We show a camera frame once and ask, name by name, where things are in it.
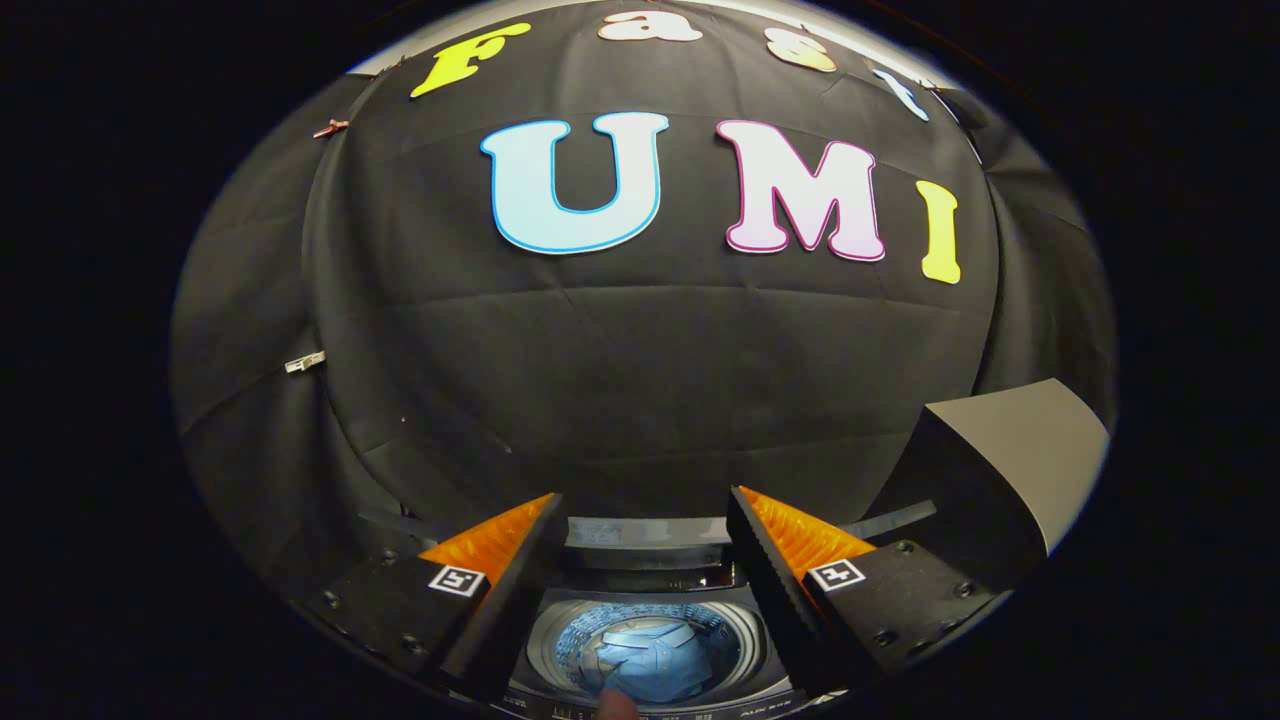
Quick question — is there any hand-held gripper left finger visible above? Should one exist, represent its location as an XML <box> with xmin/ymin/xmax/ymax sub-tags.
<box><xmin>298</xmin><ymin>493</ymin><xmax>569</xmax><ymax>703</ymax></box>

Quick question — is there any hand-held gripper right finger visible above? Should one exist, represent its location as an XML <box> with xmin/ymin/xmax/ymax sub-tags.
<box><xmin>726</xmin><ymin>486</ymin><xmax>1012</xmax><ymax>698</ymax></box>

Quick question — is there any dark transparent washing machine lid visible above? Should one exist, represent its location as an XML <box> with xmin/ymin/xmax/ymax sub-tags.
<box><xmin>508</xmin><ymin>585</ymin><xmax>803</xmax><ymax>717</ymax></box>

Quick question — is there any grey washing machine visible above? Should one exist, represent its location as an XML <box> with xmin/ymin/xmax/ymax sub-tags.
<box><xmin>360</xmin><ymin>500</ymin><xmax>938</xmax><ymax>720</ymax></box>

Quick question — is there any light blue polo shirt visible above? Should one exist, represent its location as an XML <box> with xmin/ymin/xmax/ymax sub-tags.
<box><xmin>580</xmin><ymin>618</ymin><xmax>743</xmax><ymax>703</ymax></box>

